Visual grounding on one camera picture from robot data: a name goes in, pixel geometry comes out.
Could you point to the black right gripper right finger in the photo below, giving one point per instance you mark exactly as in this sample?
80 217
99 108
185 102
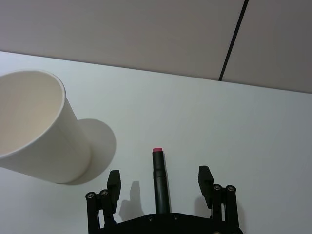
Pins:
219 202

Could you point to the white paper cup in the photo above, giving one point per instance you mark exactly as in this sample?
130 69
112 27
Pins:
41 126

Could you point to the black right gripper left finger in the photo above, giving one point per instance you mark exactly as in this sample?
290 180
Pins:
110 195

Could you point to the black marker with pink end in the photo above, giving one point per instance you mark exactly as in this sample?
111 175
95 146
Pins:
161 182

